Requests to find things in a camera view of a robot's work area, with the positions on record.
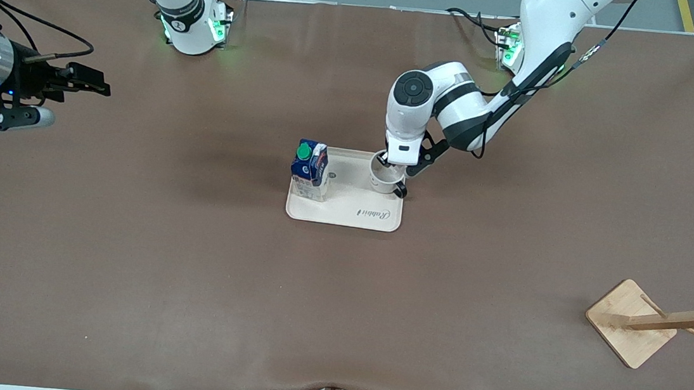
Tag white mug black handle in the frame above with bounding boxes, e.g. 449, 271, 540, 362
366, 149, 412, 200

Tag blue white milk carton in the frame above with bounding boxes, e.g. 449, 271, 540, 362
287, 138, 332, 204

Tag wooden cup rack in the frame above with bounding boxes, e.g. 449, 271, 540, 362
581, 272, 694, 375

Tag cream plastic tray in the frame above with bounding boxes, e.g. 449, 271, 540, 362
284, 143, 409, 234

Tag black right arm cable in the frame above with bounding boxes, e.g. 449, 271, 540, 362
0, 0, 99, 70

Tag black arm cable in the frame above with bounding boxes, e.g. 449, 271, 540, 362
477, 0, 645, 173
0, 0, 99, 70

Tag black left base cables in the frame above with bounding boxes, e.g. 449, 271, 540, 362
442, 6, 518, 49

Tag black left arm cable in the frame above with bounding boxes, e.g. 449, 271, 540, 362
477, 0, 645, 173

